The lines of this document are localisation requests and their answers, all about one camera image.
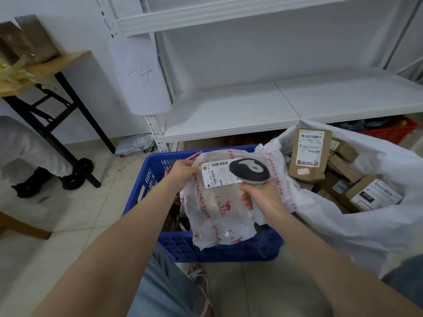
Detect person's right hand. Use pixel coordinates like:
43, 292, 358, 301
238, 181, 288, 227

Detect person's left hand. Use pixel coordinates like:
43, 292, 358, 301
165, 158, 202, 192

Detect grey handheld barcode scanner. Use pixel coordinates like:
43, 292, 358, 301
228, 158, 271, 235

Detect white red-print mailer bag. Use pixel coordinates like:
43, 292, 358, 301
180, 148, 300, 251

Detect pile of parcels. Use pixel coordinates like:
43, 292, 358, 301
165, 191, 194, 232

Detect blue plastic crate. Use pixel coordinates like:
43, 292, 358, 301
122, 145, 284, 264

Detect taped brown parcel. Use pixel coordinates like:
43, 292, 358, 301
322, 171, 351, 202

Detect tall brown box handwritten sticker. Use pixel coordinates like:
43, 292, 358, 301
288, 128, 333, 184

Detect white woven sack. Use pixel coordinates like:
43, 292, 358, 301
263, 119, 423, 278

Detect brown box red-outlined sticker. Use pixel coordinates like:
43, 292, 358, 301
345, 175, 404, 214

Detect person's left forearm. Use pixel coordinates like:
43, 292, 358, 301
31, 181, 186, 317

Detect person's right forearm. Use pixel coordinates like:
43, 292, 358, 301
271, 211, 423, 317

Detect grey plastic mailer bag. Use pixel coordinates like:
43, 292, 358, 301
115, 134, 156, 157

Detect person's sandal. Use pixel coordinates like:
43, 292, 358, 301
187, 263, 215, 317

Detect person's left leg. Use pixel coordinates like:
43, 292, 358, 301
127, 244, 205, 317

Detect white metal shelf rack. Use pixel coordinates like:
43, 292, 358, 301
94, 0, 423, 152
395, 55, 423, 80

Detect white paper sign sheet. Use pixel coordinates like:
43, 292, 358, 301
109, 33, 172, 115

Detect red plastic crate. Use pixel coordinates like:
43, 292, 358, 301
358, 117, 419, 145

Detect wooden folding table black legs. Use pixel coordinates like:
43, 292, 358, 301
0, 51, 116, 188

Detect wooden chair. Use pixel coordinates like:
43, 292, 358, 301
0, 211, 52, 241

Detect crumpled yellowish paper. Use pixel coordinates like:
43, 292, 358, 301
0, 57, 37, 93

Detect brown packets on table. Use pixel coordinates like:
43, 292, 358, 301
0, 21, 21, 66
15, 15, 61, 65

